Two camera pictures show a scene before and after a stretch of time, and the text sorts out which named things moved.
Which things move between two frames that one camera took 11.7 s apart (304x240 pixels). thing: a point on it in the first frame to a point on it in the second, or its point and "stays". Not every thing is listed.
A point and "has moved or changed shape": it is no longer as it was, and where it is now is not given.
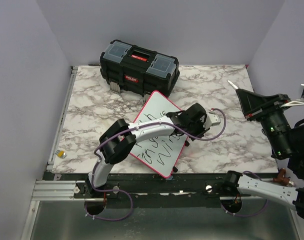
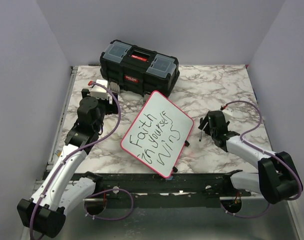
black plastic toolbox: (129, 68) stays
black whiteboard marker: (232, 84) has moved or changed shape
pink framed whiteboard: (161, 152) stays
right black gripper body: (270, 104) to (207, 128)
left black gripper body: (197, 129) to (106, 107)
